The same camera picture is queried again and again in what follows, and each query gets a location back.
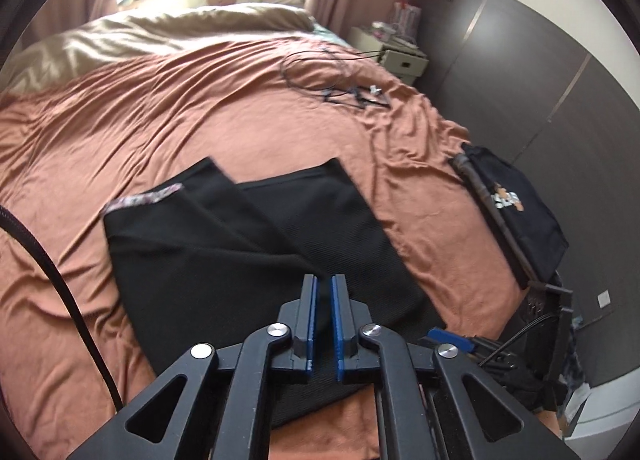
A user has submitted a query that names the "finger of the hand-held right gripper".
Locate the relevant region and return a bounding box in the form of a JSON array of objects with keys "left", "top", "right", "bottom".
[{"left": 419, "top": 326, "right": 481, "bottom": 356}]

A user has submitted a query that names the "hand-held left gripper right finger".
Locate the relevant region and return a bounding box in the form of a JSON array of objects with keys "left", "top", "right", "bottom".
[{"left": 330, "top": 274, "right": 583, "bottom": 460}]

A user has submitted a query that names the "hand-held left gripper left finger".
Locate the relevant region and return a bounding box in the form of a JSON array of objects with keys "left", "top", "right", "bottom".
[{"left": 65, "top": 274, "right": 321, "bottom": 460}]

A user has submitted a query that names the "black t-shirt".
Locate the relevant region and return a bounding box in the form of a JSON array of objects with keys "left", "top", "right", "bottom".
[{"left": 102, "top": 156, "right": 448, "bottom": 431}]

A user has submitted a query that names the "stack of folded dark shirts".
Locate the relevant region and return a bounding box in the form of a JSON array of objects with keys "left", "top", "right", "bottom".
[{"left": 460, "top": 142, "right": 571, "bottom": 286}]

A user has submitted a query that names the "bed with brown sheet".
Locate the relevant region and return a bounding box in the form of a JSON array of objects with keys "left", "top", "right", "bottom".
[{"left": 0, "top": 47, "right": 531, "bottom": 460}]

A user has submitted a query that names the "cream nightstand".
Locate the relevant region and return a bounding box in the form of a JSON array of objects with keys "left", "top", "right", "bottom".
[{"left": 349, "top": 26, "right": 430, "bottom": 86}]

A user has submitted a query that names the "grey wardrobe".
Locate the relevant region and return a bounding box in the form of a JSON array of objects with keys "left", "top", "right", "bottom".
[{"left": 410, "top": 0, "right": 640, "bottom": 391}]

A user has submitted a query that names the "striped paper bag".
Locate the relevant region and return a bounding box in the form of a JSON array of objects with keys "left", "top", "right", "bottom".
[{"left": 392, "top": 0, "right": 423, "bottom": 36}]

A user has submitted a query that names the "beige duvet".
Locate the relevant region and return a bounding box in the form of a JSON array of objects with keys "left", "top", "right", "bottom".
[{"left": 0, "top": 7, "right": 331, "bottom": 96}]

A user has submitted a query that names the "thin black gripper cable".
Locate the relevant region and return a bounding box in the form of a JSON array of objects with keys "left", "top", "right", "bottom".
[{"left": 477, "top": 312, "right": 558, "bottom": 368}]

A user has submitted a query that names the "black charging cable bundle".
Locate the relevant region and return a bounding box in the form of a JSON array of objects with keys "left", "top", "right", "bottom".
[{"left": 280, "top": 45, "right": 393, "bottom": 111}]

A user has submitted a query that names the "black braided cable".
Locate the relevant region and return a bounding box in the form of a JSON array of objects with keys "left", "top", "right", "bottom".
[{"left": 0, "top": 204, "right": 123, "bottom": 413}]

